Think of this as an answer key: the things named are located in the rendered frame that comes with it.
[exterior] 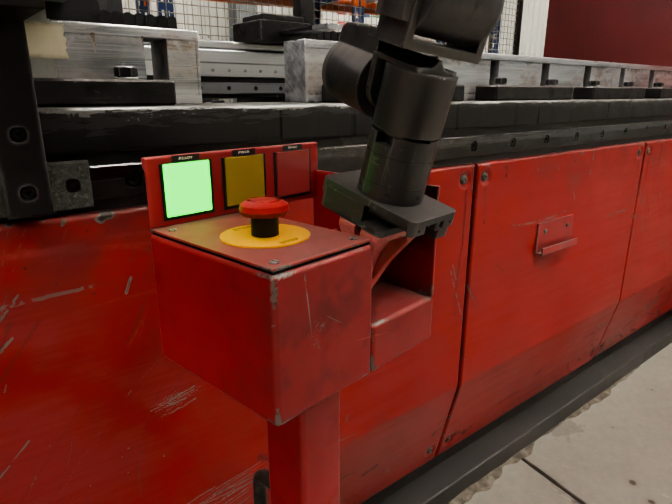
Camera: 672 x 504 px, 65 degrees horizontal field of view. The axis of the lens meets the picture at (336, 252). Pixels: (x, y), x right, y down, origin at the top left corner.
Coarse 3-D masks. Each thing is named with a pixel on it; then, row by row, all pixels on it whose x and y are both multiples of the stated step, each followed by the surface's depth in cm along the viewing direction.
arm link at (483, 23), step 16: (432, 0) 35; (448, 0) 35; (464, 0) 36; (480, 0) 37; (496, 0) 37; (432, 16) 36; (448, 16) 36; (464, 16) 37; (480, 16) 37; (496, 16) 38; (416, 32) 37; (432, 32) 37; (448, 32) 38; (464, 32) 38; (480, 32) 39
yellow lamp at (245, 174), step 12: (240, 156) 49; (252, 156) 50; (228, 168) 48; (240, 168) 49; (252, 168) 50; (228, 180) 48; (240, 180) 49; (252, 180) 50; (228, 192) 48; (240, 192) 50; (252, 192) 51; (264, 192) 52; (228, 204) 49
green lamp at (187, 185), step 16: (208, 160) 46; (176, 176) 44; (192, 176) 45; (208, 176) 47; (176, 192) 44; (192, 192) 46; (208, 192) 47; (176, 208) 45; (192, 208) 46; (208, 208) 47
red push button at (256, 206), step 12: (240, 204) 41; (252, 204) 40; (264, 204) 40; (276, 204) 40; (288, 204) 41; (252, 216) 40; (264, 216) 40; (276, 216) 40; (252, 228) 41; (264, 228) 41; (276, 228) 41
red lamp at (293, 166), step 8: (280, 152) 52; (288, 152) 53; (296, 152) 54; (304, 152) 55; (280, 160) 52; (288, 160) 53; (296, 160) 54; (304, 160) 55; (280, 168) 53; (288, 168) 53; (296, 168) 54; (304, 168) 55; (280, 176) 53; (288, 176) 54; (296, 176) 54; (304, 176) 55; (280, 184) 53; (288, 184) 54; (296, 184) 55; (304, 184) 56; (280, 192) 53; (288, 192) 54; (296, 192) 55
